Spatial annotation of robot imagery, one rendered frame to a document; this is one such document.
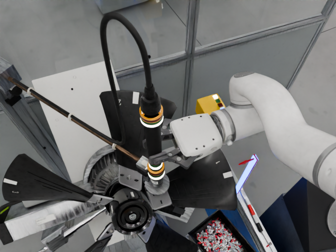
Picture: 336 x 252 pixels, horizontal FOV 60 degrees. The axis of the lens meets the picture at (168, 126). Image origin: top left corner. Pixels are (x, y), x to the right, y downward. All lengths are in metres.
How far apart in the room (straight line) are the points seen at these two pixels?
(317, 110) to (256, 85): 2.24
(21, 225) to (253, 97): 0.81
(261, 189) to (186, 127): 1.68
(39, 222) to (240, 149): 1.72
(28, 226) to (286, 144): 0.82
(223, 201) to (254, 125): 0.36
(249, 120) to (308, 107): 2.16
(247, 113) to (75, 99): 0.59
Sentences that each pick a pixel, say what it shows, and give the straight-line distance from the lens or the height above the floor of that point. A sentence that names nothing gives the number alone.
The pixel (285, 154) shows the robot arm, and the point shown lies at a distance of 0.58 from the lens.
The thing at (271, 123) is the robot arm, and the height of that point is 1.59.
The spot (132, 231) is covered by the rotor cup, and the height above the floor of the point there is 1.19.
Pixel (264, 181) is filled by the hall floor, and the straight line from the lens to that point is 2.34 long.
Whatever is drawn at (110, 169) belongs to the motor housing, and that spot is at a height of 1.19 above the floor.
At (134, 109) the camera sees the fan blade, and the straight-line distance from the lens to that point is 0.81.
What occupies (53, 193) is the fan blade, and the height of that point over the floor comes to 1.28.
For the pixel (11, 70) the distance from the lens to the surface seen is 1.06.
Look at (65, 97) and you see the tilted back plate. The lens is 1.03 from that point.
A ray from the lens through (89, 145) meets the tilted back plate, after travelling 1.07.
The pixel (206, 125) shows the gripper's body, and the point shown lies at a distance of 0.68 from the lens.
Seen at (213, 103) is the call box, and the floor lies 1.07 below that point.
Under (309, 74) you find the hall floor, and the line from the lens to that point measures 3.11.
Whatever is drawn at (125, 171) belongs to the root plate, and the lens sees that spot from 0.89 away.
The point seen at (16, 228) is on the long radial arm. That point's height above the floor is 1.12.
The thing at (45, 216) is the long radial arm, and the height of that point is 1.12.
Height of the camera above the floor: 2.07
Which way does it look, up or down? 57 degrees down
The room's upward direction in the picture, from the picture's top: straight up
